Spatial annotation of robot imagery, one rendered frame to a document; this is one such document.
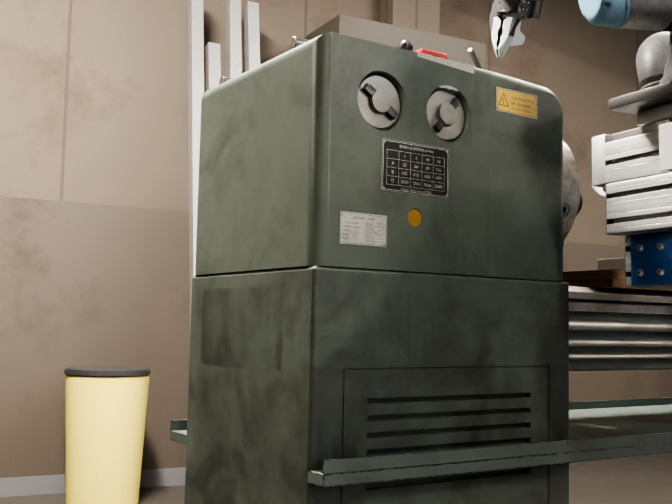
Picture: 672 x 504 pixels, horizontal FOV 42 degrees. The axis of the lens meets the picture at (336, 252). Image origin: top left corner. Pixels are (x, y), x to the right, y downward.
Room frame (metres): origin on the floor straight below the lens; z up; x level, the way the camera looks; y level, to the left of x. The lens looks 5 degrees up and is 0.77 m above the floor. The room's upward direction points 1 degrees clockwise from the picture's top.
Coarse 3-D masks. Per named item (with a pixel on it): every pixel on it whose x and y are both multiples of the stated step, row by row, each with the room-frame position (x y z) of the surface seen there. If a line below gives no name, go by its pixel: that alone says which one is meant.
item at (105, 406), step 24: (72, 384) 3.60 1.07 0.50; (96, 384) 3.56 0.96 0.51; (120, 384) 3.59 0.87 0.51; (144, 384) 3.69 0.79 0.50; (72, 408) 3.60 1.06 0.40; (96, 408) 3.56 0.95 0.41; (120, 408) 3.59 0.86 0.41; (144, 408) 3.71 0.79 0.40; (72, 432) 3.61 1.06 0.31; (96, 432) 3.57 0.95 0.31; (120, 432) 3.60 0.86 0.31; (72, 456) 3.61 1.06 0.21; (96, 456) 3.57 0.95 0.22; (120, 456) 3.61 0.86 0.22; (72, 480) 3.61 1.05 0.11; (96, 480) 3.58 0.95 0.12; (120, 480) 3.62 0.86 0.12
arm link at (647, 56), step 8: (664, 32) 1.88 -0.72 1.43; (648, 40) 1.88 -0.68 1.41; (656, 40) 1.86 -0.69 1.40; (664, 40) 1.85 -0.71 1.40; (640, 48) 1.89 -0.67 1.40; (648, 48) 1.86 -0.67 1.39; (656, 48) 1.85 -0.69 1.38; (664, 48) 1.84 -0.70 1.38; (640, 56) 1.88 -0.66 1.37; (648, 56) 1.85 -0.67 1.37; (656, 56) 1.84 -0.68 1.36; (664, 56) 1.83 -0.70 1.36; (640, 64) 1.87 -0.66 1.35; (648, 64) 1.85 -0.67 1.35; (656, 64) 1.83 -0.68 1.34; (664, 64) 1.83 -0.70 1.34; (640, 72) 1.87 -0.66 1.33; (648, 72) 1.84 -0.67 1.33; (656, 72) 1.83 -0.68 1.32; (640, 80) 1.87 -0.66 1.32; (648, 80) 1.84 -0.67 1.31; (656, 80) 1.83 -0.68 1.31; (640, 88) 1.88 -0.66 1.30
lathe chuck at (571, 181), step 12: (564, 144) 1.92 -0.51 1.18; (564, 156) 1.89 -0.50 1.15; (564, 168) 1.87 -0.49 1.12; (576, 168) 1.90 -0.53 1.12; (564, 180) 1.87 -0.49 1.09; (576, 180) 1.89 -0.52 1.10; (564, 192) 1.87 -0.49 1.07; (576, 192) 1.89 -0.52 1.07; (576, 204) 1.89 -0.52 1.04; (564, 228) 1.91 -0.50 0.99
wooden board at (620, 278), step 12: (564, 276) 2.03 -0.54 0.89; (576, 276) 2.00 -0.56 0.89; (588, 276) 1.98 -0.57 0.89; (600, 276) 1.95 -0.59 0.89; (612, 276) 1.92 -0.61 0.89; (624, 276) 1.94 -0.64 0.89; (612, 288) 1.97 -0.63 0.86; (624, 288) 1.96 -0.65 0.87; (636, 288) 1.96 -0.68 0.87; (648, 288) 1.99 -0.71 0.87
